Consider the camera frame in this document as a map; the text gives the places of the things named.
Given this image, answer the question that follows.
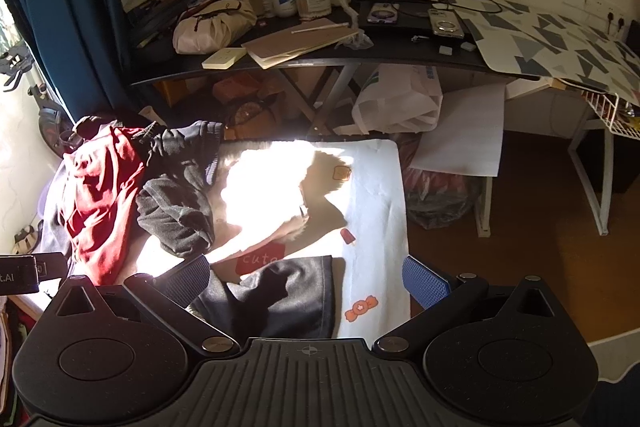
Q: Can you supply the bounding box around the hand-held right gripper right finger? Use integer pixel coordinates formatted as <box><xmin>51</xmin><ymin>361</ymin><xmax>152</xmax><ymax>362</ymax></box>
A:
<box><xmin>372</xmin><ymin>255</ymin><xmax>558</xmax><ymax>355</ymax></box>

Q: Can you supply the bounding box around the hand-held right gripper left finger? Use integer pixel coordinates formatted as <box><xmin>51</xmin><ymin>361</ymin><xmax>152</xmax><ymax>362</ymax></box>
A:
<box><xmin>47</xmin><ymin>254</ymin><xmax>241</xmax><ymax>358</ymax></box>

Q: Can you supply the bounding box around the red sweater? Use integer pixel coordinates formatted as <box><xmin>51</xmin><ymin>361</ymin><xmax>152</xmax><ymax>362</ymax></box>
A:
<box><xmin>59</xmin><ymin>124</ymin><xmax>151</xmax><ymax>287</ymax></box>

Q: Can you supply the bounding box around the black trash bag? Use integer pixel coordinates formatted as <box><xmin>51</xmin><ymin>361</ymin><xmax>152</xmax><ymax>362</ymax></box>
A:
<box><xmin>404</xmin><ymin>167</ymin><xmax>483</xmax><ymax>230</ymax></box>

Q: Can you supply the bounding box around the white printed blanket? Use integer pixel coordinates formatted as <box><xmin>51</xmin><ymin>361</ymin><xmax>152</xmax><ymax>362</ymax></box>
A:
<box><xmin>115</xmin><ymin>139</ymin><xmax>413</xmax><ymax>340</ymax></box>

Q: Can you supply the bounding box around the dark grey hoodie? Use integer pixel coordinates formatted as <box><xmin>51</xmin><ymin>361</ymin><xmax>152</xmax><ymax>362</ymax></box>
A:
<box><xmin>136</xmin><ymin>121</ymin><xmax>226</xmax><ymax>258</ymax></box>

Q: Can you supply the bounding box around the black cloth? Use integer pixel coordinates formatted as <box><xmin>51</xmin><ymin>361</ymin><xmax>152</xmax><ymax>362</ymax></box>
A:
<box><xmin>189</xmin><ymin>255</ymin><xmax>335</xmax><ymax>340</ymax></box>

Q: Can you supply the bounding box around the white paper sheet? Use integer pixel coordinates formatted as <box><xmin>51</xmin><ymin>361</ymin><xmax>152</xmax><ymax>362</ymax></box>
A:
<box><xmin>410</xmin><ymin>82</ymin><xmax>507</xmax><ymax>178</ymax></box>

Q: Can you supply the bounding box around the white plastic bag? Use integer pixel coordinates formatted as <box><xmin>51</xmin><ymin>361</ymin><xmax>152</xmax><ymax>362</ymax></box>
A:
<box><xmin>351</xmin><ymin>66</ymin><xmax>445</xmax><ymax>135</ymax></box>

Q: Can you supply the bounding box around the white desk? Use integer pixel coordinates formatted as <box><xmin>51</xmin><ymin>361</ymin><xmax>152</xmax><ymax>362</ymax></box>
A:
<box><xmin>475</xmin><ymin>77</ymin><xmax>618</xmax><ymax>238</ymax></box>

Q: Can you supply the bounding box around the pale yellow box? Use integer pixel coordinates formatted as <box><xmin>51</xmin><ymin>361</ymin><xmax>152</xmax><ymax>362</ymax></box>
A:
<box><xmin>201</xmin><ymin>47</ymin><xmax>248</xmax><ymax>70</ymax></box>

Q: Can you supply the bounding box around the black desk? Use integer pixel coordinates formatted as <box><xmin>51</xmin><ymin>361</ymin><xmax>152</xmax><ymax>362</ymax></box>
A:
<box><xmin>129</xmin><ymin>0</ymin><xmax>541</xmax><ymax>138</ymax></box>

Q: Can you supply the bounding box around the brown notebook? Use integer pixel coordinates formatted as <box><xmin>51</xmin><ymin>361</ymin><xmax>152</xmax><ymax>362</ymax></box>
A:
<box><xmin>241</xmin><ymin>18</ymin><xmax>361</xmax><ymax>70</ymax></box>

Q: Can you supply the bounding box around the clear-cased smartphone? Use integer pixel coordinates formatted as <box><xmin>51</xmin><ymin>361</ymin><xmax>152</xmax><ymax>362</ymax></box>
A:
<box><xmin>427</xmin><ymin>8</ymin><xmax>466</xmax><ymax>42</ymax></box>

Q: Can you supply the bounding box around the geometric patterned mat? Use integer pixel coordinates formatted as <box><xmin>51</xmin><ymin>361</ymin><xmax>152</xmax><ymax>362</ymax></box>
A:
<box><xmin>445</xmin><ymin>0</ymin><xmax>640</xmax><ymax>92</ymax></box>

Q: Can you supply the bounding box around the blue curtain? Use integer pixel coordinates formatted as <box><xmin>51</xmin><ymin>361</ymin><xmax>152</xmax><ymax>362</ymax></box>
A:
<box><xmin>0</xmin><ymin>0</ymin><xmax>133</xmax><ymax>118</ymax></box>

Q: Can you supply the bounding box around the purple-cased smartphone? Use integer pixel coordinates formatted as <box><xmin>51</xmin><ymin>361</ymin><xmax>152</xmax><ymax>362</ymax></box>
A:
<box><xmin>366</xmin><ymin>2</ymin><xmax>401</xmax><ymax>26</ymax></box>

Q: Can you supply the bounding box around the white pen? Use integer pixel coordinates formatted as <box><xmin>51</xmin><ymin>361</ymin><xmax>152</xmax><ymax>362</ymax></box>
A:
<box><xmin>291</xmin><ymin>23</ymin><xmax>349</xmax><ymax>34</ymax></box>

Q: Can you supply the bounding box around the white jar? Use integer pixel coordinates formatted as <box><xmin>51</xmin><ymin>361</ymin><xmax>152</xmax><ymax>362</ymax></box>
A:
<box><xmin>295</xmin><ymin>0</ymin><xmax>333</xmax><ymax>18</ymax></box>

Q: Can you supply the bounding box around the beige drawstring pouch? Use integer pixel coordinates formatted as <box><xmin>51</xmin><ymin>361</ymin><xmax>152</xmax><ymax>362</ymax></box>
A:
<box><xmin>172</xmin><ymin>0</ymin><xmax>258</xmax><ymax>55</ymax></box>

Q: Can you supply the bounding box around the white wire basket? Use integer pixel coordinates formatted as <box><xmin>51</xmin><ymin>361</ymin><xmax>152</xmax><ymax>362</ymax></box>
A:
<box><xmin>580</xmin><ymin>79</ymin><xmax>640</xmax><ymax>142</ymax></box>

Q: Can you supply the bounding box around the white wall socket strip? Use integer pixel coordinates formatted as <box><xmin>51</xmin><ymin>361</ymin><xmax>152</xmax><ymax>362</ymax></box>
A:
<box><xmin>562</xmin><ymin>0</ymin><xmax>640</xmax><ymax>38</ymax></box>

